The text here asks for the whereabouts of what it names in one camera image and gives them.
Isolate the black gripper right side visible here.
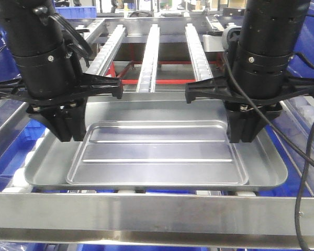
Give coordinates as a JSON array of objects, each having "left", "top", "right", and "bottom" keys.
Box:
[{"left": 185, "top": 73, "right": 314, "bottom": 143}]

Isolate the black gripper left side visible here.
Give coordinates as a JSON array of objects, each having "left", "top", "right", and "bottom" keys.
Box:
[{"left": 0, "top": 72, "right": 123, "bottom": 142}]

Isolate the large silver metal tray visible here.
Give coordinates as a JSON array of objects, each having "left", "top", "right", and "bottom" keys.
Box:
[{"left": 25, "top": 94, "right": 288, "bottom": 191}]

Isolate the small silver ribbed tray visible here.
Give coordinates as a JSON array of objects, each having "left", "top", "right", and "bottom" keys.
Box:
[{"left": 66, "top": 120, "right": 249, "bottom": 189}]

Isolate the right centre roller track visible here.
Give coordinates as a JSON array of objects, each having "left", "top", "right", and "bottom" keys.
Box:
[{"left": 185, "top": 24, "right": 213, "bottom": 81}]

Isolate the roller track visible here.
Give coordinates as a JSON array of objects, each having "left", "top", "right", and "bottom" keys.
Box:
[
  {"left": 185, "top": 24, "right": 213, "bottom": 81},
  {"left": 136, "top": 24, "right": 160, "bottom": 93},
  {"left": 85, "top": 25, "right": 126, "bottom": 76}
]

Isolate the left centre roller track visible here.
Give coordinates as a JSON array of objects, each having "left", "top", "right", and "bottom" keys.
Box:
[{"left": 85, "top": 25, "right": 126, "bottom": 76}]

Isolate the blue bin below left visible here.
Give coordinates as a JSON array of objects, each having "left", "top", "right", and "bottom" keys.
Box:
[{"left": 0, "top": 122, "right": 46, "bottom": 184}]

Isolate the middle roller track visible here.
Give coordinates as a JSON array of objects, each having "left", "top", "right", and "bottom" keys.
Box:
[{"left": 136, "top": 24, "right": 160, "bottom": 93}]

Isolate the blue bin upper right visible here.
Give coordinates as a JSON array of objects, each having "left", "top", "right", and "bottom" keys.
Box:
[{"left": 288, "top": 16, "right": 314, "bottom": 78}]

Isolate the blue bin far background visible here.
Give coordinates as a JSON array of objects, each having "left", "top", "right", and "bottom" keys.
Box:
[{"left": 55, "top": 6, "right": 97, "bottom": 19}]

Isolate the red metal frame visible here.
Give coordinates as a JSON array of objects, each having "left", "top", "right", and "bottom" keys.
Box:
[{"left": 108, "top": 43, "right": 226, "bottom": 86}]

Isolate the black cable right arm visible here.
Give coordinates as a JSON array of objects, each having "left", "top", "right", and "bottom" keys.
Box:
[{"left": 222, "top": 49, "right": 314, "bottom": 251}]

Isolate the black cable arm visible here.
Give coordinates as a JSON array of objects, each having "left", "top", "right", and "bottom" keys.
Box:
[
  {"left": 222, "top": 49, "right": 314, "bottom": 251},
  {"left": 32, "top": 5, "right": 93, "bottom": 67}
]

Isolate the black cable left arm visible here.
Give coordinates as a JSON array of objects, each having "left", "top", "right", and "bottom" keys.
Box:
[{"left": 32, "top": 5, "right": 93, "bottom": 67}]

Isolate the steel front rack rail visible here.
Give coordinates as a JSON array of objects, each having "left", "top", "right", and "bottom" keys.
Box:
[{"left": 0, "top": 191, "right": 314, "bottom": 249}]

